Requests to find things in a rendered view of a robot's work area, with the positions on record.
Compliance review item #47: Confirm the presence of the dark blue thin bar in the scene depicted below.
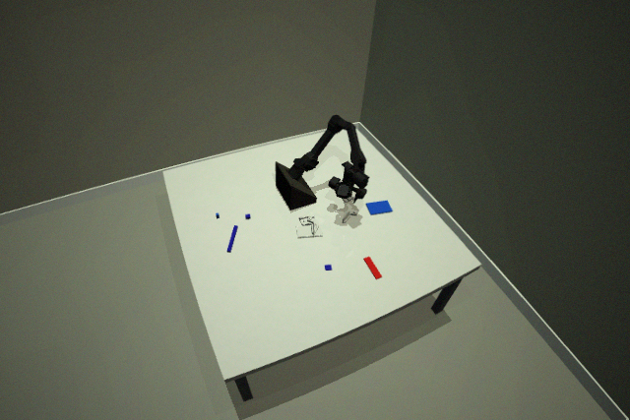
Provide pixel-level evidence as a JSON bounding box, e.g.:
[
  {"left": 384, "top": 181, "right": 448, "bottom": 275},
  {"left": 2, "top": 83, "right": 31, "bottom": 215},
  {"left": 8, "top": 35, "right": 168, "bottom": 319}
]
[{"left": 227, "top": 225, "right": 238, "bottom": 253}]

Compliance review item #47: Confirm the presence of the red flat bar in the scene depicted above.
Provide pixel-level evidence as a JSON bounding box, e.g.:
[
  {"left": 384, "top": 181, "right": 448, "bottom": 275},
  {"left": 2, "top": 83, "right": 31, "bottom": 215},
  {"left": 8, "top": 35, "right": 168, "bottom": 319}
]
[{"left": 363, "top": 256, "right": 383, "bottom": 280}]

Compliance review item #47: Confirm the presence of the blue flat rectangular plate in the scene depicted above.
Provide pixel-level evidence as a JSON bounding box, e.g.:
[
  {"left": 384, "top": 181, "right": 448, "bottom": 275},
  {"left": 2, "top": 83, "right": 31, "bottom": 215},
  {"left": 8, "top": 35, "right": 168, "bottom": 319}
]
[{"left": 366, "top": 201, "right": 393, "bottom": 215}]

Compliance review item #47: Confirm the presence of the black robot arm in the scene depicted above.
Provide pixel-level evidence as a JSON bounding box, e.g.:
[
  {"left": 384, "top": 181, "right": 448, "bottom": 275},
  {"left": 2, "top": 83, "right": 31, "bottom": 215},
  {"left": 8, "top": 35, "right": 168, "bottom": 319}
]
[{"left": 286, "top": 115, "right": 370, "bottom": 199}]

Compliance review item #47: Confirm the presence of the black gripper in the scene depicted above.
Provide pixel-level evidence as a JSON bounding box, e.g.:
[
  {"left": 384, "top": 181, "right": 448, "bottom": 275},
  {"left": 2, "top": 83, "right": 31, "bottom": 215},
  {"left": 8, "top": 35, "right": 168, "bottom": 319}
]
[{"left": 328, "top": 176, "right": 367, "bottom": 203}]

